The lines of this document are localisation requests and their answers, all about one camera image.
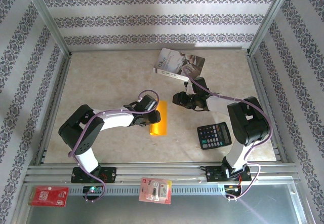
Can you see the paperback book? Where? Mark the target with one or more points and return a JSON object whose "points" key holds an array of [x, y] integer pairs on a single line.
{"points": [[172, 61]]}

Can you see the aluminium side rail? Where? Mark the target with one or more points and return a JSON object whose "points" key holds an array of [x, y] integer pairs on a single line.
{"points": [[265, 107], [54, 107]]}

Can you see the red card package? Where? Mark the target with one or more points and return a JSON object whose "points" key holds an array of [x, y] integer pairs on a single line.
{"points": [[48, 196]]}

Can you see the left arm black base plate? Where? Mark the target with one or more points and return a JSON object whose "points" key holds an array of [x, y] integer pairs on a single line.
{"points": [[108, 174]]}

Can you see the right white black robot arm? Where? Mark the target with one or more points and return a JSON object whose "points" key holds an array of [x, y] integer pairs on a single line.
{"points": [[243, 125]]}

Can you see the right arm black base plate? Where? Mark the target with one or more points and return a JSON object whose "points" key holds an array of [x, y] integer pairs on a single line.
{"points": [[213, 173]]}

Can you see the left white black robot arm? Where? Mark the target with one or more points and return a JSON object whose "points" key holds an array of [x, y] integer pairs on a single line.
{"points": [[116, 120]]}

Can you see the black desk calculator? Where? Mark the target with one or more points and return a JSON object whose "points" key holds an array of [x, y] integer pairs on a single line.
{"points": [[213, 135]]}

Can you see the long aluminium mounting rail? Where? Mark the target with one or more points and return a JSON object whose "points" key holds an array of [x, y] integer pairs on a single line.
{"points": [[162, 169]]}

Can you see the sheet metal tray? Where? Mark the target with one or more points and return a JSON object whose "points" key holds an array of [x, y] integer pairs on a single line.
{"points": [[202, 211]]}

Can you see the pink blister pack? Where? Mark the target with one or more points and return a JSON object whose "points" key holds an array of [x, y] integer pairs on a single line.
{"points": [[155, 191]]}

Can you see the aluminium frame post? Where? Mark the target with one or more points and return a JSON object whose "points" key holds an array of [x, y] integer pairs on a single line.
{"points": [[43, 13], [270, 16]]}

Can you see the orange paper sheet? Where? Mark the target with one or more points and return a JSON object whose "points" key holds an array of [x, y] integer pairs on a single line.
{"points": [[162, 122]]}

